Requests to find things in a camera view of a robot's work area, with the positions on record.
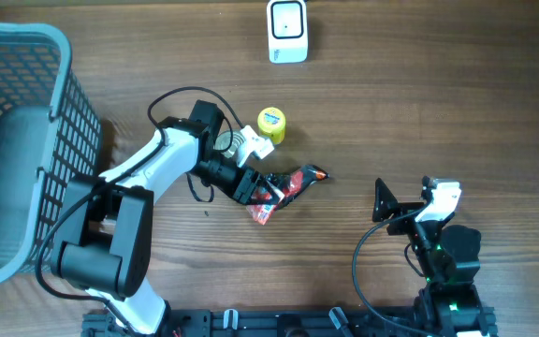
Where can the yellow candy jar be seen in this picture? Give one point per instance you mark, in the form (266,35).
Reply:
(271,123)

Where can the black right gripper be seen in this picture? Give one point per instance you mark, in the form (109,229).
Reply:
(385,206)

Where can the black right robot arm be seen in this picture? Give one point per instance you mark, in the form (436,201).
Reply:
(447,256)

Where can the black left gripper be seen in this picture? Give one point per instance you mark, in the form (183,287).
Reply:
(244,195)

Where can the white barcode scanner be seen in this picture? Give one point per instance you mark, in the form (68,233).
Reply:
(287,26)

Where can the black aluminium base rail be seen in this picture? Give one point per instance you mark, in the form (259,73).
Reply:
(196,323)

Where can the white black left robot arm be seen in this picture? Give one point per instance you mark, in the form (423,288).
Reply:
(102,240)

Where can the tin can with pull tab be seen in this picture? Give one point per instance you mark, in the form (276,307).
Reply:
(228,143)

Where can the grey plastic mesh basket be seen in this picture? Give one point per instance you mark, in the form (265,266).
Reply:
(48,133)

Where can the red black snack packet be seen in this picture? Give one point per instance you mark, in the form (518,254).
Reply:
(293,186)

